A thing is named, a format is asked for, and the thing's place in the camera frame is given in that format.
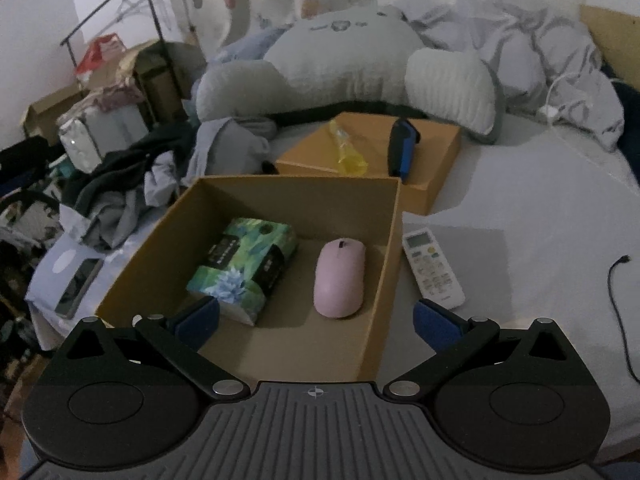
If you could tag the silver wrapped package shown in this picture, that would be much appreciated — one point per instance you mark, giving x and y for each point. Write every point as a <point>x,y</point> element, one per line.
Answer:
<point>95,135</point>

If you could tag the black smartphone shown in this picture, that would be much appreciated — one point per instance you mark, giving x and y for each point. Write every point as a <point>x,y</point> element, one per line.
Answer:
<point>77,290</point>

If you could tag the brown cardboard box lid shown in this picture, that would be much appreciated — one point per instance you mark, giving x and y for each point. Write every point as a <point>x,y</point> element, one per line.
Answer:
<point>310,155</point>

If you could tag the grey crumpled clothes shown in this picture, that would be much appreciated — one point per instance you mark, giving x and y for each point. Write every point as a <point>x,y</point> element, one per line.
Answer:
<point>220,145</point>

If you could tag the black metal clothes rack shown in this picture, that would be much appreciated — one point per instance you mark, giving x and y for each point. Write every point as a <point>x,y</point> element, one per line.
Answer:
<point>152,15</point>

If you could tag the pink computer mouse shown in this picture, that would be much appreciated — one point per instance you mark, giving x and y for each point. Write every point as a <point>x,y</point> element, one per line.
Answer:
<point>340,280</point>

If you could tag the red bag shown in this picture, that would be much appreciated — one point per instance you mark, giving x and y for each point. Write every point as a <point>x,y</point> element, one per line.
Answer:
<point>100,55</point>

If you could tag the green floral tissue pack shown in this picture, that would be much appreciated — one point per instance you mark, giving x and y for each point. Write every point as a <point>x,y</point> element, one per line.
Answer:
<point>240,265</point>

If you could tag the brown cardboard box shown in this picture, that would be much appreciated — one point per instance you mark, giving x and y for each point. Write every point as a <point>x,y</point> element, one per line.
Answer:
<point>280,340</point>

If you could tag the navy printed pillow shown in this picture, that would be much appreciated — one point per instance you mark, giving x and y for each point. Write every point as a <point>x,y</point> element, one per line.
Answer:
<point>629,125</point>

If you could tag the blue-grey quilt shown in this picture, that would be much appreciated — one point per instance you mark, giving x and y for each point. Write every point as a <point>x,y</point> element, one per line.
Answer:
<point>525,45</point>

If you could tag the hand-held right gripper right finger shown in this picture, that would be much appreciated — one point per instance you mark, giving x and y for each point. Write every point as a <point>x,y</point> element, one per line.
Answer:
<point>435,325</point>

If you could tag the white remote control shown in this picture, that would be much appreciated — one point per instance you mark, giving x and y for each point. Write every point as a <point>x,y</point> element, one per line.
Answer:
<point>432,267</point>

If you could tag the black and blue device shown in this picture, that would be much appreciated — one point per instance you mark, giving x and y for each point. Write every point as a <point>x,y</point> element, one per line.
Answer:
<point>402,150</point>

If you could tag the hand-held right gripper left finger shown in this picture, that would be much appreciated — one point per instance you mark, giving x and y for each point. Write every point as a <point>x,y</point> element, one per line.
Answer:
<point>197,322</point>

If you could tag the black crumpled clothes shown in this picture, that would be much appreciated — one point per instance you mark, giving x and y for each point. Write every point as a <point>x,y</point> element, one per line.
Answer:
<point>115,170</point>

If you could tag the wooden headboard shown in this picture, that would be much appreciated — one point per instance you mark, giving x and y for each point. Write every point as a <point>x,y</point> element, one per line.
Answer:
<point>615,35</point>

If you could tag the grey backrest cushion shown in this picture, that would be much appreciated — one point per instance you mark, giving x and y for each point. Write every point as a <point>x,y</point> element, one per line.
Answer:
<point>350,60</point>

